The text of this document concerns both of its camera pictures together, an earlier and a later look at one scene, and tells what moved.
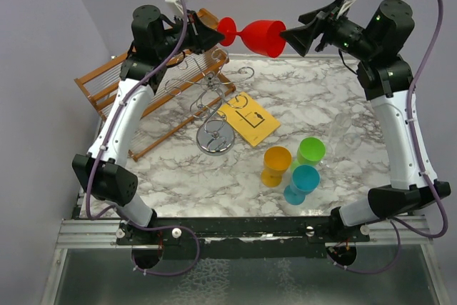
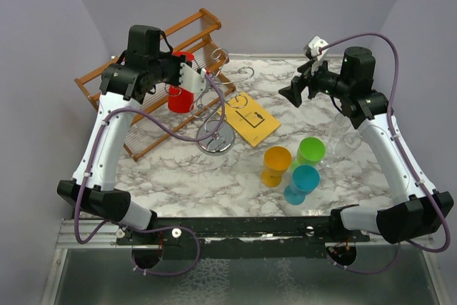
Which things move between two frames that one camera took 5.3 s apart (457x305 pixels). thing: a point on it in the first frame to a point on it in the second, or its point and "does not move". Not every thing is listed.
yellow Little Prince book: x=253 y=123 does not move
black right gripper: x=300 y=38 to x=293 y=91
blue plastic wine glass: x=305 y=179 does not move
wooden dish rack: x=193 y=81 does not move
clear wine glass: x=341 y=141 does not move
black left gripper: x=202 y=36 to x=178 y=60
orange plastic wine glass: x=276 y=161 does not move
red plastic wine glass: x=261 y=36 to x=180 y=98
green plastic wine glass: x=310 y=151 does not move
